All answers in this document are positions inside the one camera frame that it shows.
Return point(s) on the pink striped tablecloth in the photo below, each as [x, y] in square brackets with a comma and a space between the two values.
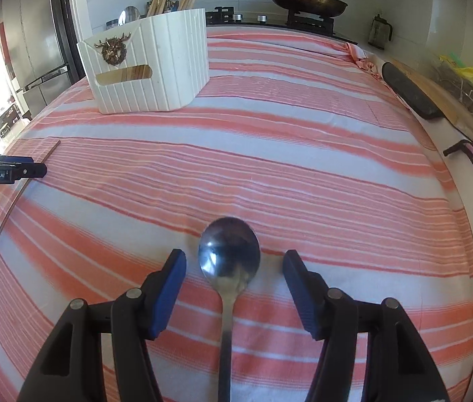
[324, 176]

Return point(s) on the small glass jar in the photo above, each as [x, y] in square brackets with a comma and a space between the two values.
[112, 25]

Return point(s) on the glass french press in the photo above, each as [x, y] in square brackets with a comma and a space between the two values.
[379, 31]

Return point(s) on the black cutting board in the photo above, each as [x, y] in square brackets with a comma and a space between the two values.
[412, 92]

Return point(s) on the wooden cutting board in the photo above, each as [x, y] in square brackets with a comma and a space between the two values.
[462, 113]

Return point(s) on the yellow plastic bag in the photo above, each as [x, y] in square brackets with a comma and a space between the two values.
[469, 73]

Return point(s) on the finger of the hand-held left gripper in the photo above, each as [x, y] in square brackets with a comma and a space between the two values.
[31, 171]

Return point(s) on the stainless steel refrigerator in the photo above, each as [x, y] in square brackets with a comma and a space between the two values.
[31, 29]

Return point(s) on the metal spoon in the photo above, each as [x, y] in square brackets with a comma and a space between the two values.
[228, 251]
[129, 14]

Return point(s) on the thin dark wooden chopstick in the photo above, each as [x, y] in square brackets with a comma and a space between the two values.
[14, 209]

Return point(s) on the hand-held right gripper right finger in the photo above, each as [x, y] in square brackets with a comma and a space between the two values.
[299, 297]

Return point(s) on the dark sauce bottle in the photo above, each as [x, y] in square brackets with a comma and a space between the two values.
[172, 3]

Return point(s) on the white ribbed storage box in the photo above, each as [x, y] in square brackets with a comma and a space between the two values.
[169, 75]

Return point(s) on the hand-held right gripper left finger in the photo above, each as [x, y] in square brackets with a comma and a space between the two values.
[171, 293]

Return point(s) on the black gas stove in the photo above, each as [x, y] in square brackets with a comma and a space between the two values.
[257, 17]

